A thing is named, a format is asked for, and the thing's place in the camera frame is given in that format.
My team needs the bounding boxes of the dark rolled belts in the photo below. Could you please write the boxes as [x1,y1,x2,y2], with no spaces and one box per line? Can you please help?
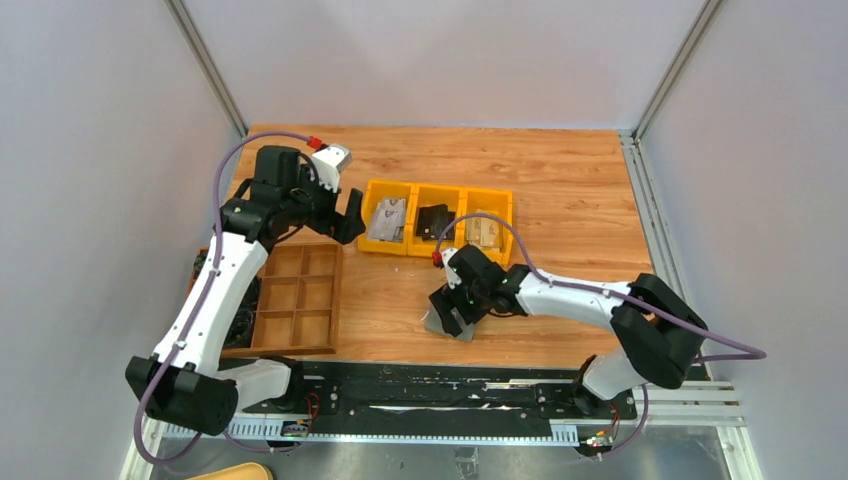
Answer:
[187,249,262,350]

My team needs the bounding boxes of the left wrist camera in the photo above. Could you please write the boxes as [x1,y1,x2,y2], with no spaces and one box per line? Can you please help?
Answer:
[311,144,353,193]

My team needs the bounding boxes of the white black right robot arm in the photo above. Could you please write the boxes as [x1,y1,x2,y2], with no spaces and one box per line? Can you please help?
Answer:
[424,245,706,418]

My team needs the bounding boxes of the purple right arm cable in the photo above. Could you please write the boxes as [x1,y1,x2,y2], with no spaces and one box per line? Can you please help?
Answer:
[431,212,768,458]

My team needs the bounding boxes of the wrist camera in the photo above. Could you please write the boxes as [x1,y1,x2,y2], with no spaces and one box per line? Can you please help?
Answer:
[441,247,462,289]
[311,144,353,193]

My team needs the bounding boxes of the silver VIP card stack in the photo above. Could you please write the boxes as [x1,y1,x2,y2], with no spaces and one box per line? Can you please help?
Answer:
[366,197,407,243]

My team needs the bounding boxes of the black VIP card stack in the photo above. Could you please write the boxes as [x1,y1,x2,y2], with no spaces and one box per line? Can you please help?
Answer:
[415,204,456,241]

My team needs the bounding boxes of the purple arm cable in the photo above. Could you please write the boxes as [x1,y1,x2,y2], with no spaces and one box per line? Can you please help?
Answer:
[133,130,325,466]
[431,212,768,458]

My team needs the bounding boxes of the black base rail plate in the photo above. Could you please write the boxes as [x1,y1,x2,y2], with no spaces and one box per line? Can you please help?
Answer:
[218,359,639,440]

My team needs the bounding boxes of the wooden compartment tray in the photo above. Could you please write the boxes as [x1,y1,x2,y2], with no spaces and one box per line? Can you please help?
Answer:
[221,243,343,359]

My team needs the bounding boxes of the gold VIP card stack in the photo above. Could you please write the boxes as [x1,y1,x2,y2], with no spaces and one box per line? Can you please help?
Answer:
[465,209,502,252]

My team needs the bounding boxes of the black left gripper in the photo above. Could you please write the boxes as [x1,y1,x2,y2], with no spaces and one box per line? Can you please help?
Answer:
[284,164,366,243]

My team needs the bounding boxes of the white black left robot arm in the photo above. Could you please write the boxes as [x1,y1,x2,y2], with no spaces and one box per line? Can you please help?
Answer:
[125,144,365,436]

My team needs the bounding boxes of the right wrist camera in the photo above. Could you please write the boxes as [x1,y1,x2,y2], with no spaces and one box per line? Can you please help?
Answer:
[441,247,462,289]

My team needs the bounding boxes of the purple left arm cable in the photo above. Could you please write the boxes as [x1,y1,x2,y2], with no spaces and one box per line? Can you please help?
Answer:
[133,130,325,466]

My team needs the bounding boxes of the yellow bin with black cards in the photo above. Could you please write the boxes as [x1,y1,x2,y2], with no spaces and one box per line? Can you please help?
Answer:
[407,183,464,257]

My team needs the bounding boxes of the yellow bin with silver cards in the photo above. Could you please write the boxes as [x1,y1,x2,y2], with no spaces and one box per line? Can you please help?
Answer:
[357,179,413,255]

